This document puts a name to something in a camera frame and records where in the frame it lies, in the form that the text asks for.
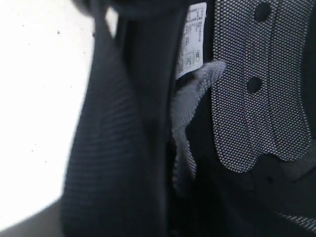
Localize black helmet with tinted visor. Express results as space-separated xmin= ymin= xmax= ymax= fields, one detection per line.
xmin=61 ymin=0 xmax=316 ymax=237

